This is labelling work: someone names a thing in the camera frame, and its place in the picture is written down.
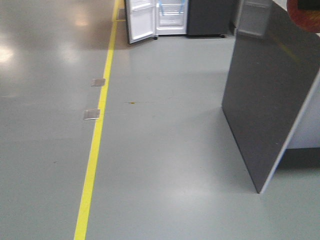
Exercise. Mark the metal floor socket plate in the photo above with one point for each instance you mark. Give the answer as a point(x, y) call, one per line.
point(91, 114)
point(98, 82)

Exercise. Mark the fridge door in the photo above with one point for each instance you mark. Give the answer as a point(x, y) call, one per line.
point(140, 20)

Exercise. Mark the dark grey fridge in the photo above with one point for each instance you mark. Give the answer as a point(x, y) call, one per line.
point(201, 18)

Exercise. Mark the clear crisper drawer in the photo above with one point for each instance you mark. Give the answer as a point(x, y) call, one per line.
point(170, 19)

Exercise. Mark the red yellow apple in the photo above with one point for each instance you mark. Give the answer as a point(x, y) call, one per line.
point(305, 14)

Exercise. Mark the yellow floor tape line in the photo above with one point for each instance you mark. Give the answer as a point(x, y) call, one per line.
point(83, 216)

